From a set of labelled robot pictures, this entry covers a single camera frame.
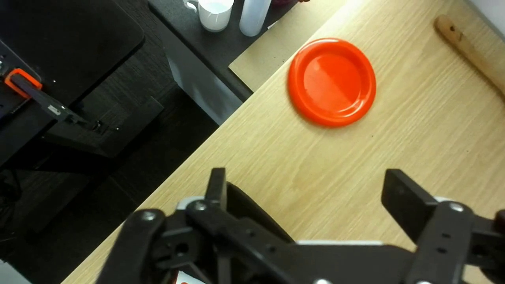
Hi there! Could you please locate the black side table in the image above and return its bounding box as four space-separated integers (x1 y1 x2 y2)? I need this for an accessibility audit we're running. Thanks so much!
148 0 300 126

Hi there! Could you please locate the beige board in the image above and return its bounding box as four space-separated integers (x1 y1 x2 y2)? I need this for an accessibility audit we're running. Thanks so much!
229 0 348 92

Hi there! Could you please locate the orange plastic plate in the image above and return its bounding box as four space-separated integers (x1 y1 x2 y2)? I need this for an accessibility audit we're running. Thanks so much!
287 37 377 128

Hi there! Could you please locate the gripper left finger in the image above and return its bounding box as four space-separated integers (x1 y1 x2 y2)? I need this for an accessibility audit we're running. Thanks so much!
96 168 316 284

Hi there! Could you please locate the translucent white bottle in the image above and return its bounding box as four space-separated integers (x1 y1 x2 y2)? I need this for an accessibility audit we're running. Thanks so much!
239 0 272 37

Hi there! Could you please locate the black clamp with orange handle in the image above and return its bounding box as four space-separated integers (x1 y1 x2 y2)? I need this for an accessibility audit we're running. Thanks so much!
4 68 119 135

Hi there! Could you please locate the wooden stick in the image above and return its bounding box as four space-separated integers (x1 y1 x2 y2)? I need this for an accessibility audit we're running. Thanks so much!
434 15 505 97

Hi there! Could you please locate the white mug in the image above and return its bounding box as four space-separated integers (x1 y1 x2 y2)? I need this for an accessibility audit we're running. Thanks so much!
183 0 235 32

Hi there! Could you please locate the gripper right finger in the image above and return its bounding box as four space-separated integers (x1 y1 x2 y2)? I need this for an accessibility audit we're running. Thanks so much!
381 169 505 284

